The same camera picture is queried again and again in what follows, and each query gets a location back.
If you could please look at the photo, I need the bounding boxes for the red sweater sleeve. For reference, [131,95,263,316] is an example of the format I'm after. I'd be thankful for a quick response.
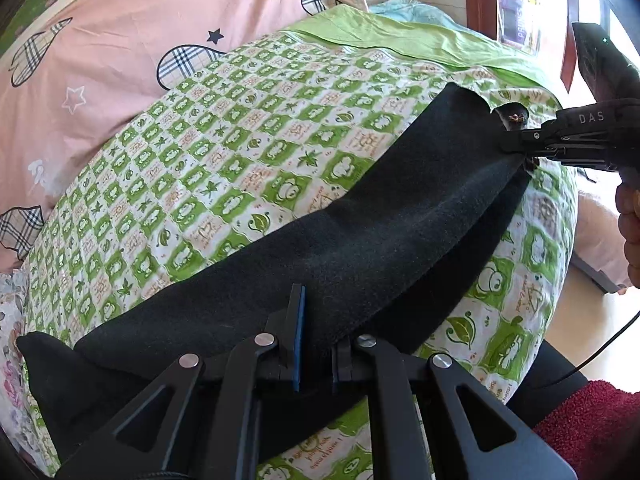
[534,380,639,479]

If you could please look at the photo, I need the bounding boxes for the pink plaid-heart duvet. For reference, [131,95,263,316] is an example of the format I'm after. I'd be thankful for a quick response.
[1,0,367,270]

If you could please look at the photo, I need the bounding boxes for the green patterned quilt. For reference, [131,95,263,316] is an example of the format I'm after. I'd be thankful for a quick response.
[22,29,582,480]

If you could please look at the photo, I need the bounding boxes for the person's right hand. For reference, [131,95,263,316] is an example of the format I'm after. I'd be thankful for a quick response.
[615,183,640,288]

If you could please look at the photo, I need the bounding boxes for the plain green sheet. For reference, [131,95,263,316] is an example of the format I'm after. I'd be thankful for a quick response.
[287,4,567,101]

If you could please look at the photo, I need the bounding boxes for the light blue cloth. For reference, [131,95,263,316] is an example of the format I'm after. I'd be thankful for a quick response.
[369,0,458,29]

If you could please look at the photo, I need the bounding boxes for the black cable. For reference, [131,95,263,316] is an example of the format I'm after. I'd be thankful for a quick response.
[537,309,640,390]

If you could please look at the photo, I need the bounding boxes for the black pants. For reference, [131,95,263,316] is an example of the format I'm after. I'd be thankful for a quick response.
[17,84,529,460]

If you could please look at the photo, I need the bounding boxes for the wooden window frame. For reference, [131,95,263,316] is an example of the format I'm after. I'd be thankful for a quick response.
[465,0,579,89]

